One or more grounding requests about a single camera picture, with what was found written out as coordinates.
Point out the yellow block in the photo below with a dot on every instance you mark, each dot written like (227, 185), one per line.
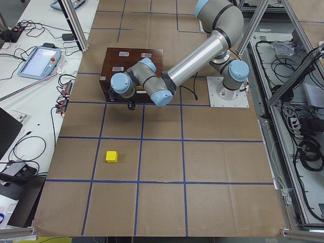
(111, 156)

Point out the black power adapter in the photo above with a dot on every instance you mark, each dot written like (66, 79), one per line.
(67, 37)

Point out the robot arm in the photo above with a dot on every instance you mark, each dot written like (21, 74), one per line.
(224, 22)

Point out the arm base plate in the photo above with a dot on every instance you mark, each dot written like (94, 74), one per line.
(220, 97)

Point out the teach pendant with screen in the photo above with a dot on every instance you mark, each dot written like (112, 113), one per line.
(40, 63)

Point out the dark wooden drawer cabinet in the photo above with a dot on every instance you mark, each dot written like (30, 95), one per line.
(120, 59)

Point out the aluminium frame post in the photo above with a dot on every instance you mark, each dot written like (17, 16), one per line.
(74, 24)

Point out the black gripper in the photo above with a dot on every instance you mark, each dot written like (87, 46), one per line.
(131, 105)

